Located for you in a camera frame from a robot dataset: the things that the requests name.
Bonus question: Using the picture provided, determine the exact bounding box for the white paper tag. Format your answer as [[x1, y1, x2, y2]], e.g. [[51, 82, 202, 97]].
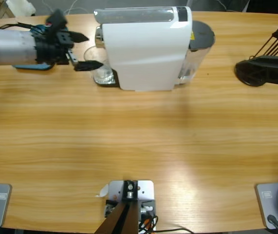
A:
[[94, 184, 110, 198]]

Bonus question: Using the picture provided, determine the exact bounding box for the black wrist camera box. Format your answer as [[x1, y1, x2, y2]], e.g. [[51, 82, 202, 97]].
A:
[[45, 9, 68, 32]]

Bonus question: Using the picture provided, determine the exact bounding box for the black base cable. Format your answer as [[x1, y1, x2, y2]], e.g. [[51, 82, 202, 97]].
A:
[[266, 214, 278, 234]]

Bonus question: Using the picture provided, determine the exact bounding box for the dark post with black bracket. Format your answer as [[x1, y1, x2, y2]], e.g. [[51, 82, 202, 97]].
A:
[[94, 179, 139, 234]]

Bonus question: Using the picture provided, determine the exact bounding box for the white capsule coffee machine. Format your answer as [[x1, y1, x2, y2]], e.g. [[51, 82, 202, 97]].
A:
[[93, 6, 193, 93]]

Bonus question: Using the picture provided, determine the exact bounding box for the clear drinking glass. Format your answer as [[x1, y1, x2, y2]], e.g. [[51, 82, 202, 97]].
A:
[[84, 46, 114, 85]]

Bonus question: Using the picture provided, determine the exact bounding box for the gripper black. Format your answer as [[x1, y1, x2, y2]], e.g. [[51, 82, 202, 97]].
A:
[[35, 31, 104, 72]]

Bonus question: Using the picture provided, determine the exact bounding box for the teal plastic tray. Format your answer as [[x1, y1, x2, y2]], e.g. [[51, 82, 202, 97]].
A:
[[11, 23, 69, 71]]

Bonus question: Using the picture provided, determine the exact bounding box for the silver drip tray grille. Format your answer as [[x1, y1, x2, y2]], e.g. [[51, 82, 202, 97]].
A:
[[92, 69, 119, 88]]

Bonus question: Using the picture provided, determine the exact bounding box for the black wire capsule stand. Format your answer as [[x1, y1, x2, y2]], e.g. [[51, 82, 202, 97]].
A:
[[235, 16, 278, 88]]

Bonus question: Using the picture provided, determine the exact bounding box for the black cable at table edge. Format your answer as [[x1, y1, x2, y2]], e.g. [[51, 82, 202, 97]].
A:
[[153, 228, 195, 234]]

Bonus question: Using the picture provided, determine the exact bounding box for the white foam packing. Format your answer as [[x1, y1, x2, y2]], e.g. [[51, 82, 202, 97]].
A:
[[6, 0, 37, 17]]

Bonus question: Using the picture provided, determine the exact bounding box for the orange and black cable bundle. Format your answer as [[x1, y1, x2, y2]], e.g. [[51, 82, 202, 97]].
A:
[[138, 214, 159, 234]]

